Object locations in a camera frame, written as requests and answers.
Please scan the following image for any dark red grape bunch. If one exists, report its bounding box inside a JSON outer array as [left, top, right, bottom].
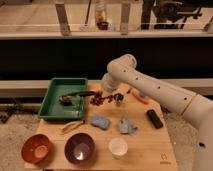
[[90, 92, 113, 106]]

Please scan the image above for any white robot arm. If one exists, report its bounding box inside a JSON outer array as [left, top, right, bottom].
[[101, 54, 213, 171]]

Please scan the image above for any blue cup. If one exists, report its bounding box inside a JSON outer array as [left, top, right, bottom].
[[139, 91, 148, 98]]

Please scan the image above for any white paper cup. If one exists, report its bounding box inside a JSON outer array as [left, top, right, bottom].
[[108, 138, 128, 159]]

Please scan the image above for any black binder clip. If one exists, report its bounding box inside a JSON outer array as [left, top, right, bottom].
[[114, 93, 124, 106]]

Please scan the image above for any orange carrot toy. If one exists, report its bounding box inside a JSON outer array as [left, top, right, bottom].
[[131, 91, 149, 105]]

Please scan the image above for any blue sponge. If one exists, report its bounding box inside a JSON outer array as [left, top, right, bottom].
[[90, 115, 110, 130]]

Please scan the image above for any crumpled blue cloth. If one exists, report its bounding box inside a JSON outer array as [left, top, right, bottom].
[[118, 117, 138, 134]]

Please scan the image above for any wooden board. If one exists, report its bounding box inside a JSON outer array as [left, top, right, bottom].
[[24, 85, 177, 171]]

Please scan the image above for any yellow banana peel toy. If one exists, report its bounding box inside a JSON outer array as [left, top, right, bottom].
[[61, 120, 85, 134]]

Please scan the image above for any green plastic tray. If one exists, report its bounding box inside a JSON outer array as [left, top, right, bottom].
[[38, 78, 88, 121]]

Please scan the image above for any black rectangular block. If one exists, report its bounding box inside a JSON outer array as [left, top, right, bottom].
[[147, 109, 163, 129]]

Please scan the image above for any purple bowl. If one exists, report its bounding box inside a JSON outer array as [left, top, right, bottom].
[[64, 133, 96, 164]]

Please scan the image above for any red bowl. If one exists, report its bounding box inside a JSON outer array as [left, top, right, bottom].
[[21, 134, 51, 164]]

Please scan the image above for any black handled kitchen tool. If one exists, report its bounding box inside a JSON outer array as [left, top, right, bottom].
[[59, 91, 95, 106]]

